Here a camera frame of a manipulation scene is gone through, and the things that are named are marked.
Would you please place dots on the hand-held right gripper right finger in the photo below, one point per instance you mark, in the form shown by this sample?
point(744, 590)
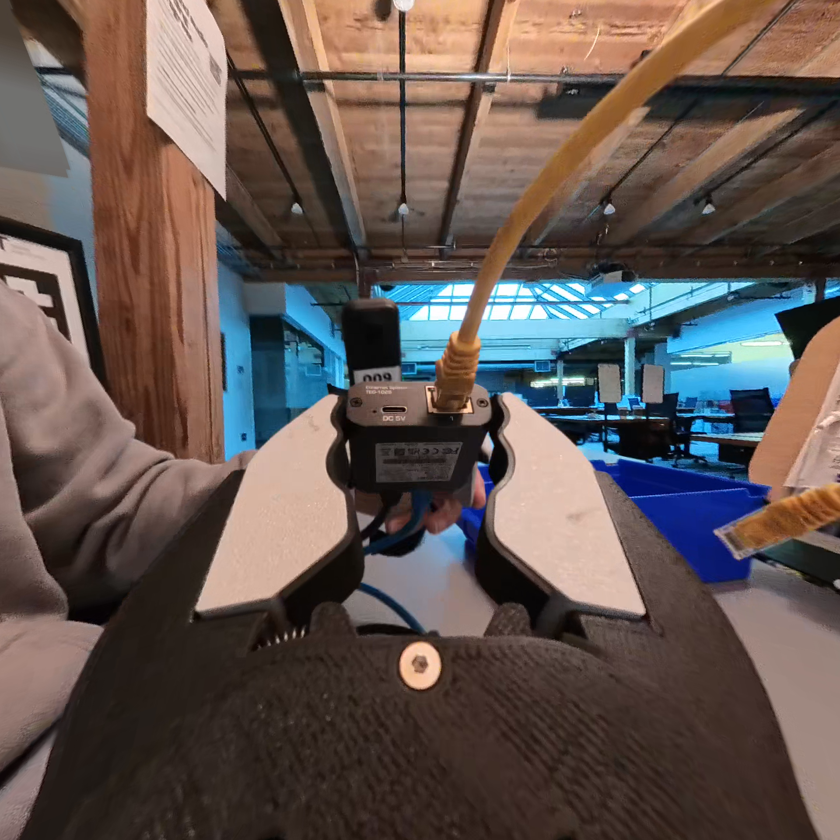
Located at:
point(558, 518)

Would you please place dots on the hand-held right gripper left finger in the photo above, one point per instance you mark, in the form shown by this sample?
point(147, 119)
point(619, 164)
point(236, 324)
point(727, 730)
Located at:
point(282, 512)

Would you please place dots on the black network splitter box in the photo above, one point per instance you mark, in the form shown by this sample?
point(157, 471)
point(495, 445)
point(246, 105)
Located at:
point(420, 459)

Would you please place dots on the grey desk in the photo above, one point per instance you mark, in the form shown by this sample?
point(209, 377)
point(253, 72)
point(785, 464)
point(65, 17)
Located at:
point(781, 656)

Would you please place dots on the person's left hand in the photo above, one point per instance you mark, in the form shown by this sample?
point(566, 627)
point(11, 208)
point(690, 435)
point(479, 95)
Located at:
point(436, 515)

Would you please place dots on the blue plastic bin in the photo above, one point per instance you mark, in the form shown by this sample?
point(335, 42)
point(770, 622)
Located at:
point(682, 525)

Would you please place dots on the white standing board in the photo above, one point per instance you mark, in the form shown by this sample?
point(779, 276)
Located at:
point(653, 384)
point(609, 384)

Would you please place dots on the black office chair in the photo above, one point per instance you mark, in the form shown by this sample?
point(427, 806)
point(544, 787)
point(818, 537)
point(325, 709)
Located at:
point(751, 410)
point(682, 426)

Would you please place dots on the document stand with instruction sheet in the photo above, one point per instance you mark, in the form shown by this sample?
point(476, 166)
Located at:
point(787, 407)

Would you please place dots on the white paper notice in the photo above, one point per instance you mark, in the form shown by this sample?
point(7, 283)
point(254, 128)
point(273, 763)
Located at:
point(187, 85)

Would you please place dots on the black framed picture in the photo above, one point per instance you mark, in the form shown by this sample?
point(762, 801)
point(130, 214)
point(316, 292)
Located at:
point(39, 282)

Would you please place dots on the wooden post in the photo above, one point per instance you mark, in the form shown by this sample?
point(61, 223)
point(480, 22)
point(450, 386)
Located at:
point(151, 295)

